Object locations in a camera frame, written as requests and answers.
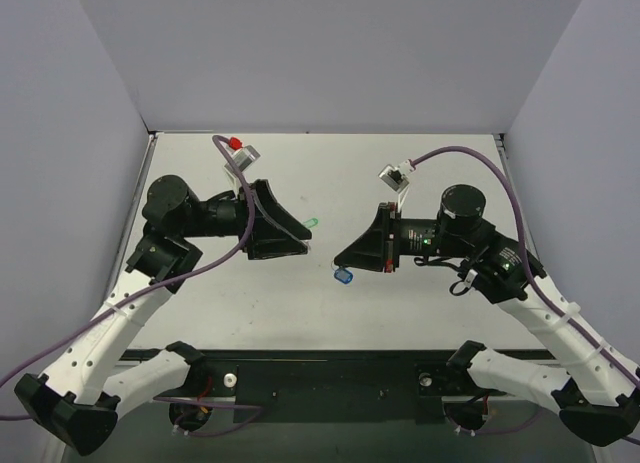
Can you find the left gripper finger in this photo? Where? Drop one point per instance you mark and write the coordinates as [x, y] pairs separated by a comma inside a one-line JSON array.
[[274, 226], [275, 249]]

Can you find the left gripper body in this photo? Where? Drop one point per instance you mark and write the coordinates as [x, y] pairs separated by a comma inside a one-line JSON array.
[[251, 220]]

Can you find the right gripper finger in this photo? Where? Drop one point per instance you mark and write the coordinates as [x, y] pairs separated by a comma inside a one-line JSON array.
[[373, 261], [378, 236]]

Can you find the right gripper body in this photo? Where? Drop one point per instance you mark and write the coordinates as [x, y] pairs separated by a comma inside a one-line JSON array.
[[391, 237]]

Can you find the blue key tag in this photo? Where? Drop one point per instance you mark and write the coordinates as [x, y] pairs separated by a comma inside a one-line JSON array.
[[343, 275]]

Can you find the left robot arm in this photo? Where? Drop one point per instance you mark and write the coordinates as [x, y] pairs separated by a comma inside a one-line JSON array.
[[78, 398]]

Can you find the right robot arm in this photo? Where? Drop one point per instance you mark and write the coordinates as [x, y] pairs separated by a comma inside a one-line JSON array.
[[592, 389]]

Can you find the green key tag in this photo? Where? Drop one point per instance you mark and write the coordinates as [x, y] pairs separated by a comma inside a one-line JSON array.
[[310, 223]]

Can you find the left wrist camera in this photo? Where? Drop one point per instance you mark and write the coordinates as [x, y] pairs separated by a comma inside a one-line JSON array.
[[244, 156]]

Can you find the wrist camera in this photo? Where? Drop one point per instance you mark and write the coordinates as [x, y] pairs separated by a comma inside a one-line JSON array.
[[244, 156], [396, 177]]

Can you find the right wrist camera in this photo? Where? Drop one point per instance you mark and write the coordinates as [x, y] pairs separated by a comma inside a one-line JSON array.
[[396, 177]]

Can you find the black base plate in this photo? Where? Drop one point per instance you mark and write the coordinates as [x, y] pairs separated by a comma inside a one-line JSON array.
[[298, 386]]

